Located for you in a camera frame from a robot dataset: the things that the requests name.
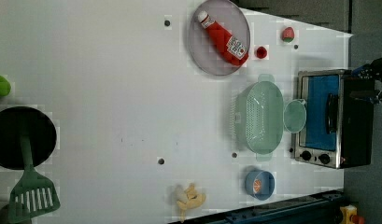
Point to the green plastic strainer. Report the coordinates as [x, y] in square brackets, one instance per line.
[257, 118]

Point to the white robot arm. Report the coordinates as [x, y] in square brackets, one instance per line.
[370, 71]

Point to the grey round plate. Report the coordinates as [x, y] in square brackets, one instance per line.
[201, 47]

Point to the red ketchup bottle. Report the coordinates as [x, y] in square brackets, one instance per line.
[228, 46]

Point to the peeled toy banana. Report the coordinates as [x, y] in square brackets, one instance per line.
[188, 199]

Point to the red toy strawberry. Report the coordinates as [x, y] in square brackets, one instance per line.
[261, 52]

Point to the orange slice toy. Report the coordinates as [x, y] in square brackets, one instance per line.
[257, 185]

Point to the blue bowl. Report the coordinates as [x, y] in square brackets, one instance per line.
[268, 184]

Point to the green mug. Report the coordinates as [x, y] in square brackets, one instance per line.
[294, 115]

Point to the red green toy fruit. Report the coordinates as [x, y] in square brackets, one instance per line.
[288, 35]

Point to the silver black toaster oven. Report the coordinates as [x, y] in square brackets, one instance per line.
[339, 119]

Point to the green slotted spatula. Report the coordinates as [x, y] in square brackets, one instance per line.
[34, 195]

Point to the black frying pan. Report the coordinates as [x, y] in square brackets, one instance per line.
[42, 132]

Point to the green toy vegetable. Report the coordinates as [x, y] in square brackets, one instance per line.
[5, 87]

